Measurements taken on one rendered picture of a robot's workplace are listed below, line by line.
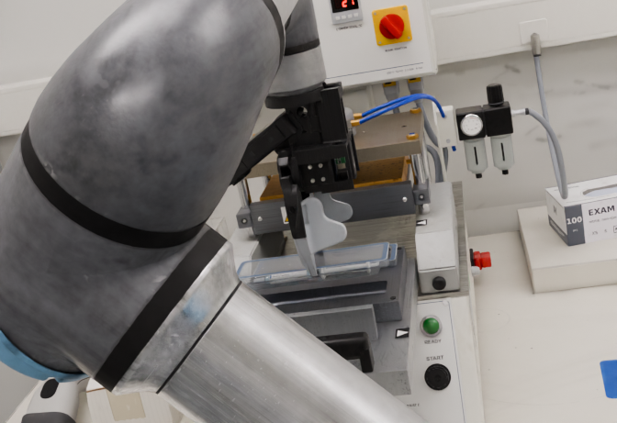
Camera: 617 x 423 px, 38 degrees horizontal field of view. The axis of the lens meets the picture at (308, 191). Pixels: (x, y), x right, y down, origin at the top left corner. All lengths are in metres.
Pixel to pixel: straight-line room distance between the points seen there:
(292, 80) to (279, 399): 0.50
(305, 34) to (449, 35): 0.77
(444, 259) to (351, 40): 0.42
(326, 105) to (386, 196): 0.29
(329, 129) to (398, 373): 0.27
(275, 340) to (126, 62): 0.18
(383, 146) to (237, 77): 0.75
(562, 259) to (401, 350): 0.65
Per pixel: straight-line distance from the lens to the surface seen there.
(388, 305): 1.03
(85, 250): 0.49
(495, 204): 1.84
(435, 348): 1.18
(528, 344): 1.41
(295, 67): 0.96
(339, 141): 0.99
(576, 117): 1.81
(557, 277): 1.56
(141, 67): 0.47
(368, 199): 1.24
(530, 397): 1.29
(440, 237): 1.19
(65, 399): 1.42
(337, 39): 1.42
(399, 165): 1.30
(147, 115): 0.46
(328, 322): 1.00
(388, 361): 0.96
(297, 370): 0.53
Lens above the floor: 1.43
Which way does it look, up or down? 17 degrees down
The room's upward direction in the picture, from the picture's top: 11 degrees counter-clockwise
